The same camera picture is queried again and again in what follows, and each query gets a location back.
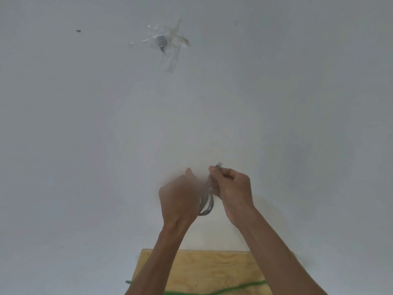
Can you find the person's right hand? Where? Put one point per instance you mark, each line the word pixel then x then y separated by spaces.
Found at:
pixel 236 196

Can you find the person's left hand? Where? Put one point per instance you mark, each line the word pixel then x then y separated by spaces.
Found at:
pixel 181 202

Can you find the person's right forearm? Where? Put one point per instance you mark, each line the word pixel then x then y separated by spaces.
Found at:
pixel 276 264

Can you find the person's left forearm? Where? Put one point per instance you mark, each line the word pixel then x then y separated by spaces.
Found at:
pixel 153 267

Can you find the taped wall hook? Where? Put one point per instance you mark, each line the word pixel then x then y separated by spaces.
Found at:
pixel 172 62

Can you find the metal wall hook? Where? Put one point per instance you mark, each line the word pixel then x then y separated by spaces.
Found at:
pixel 161 42

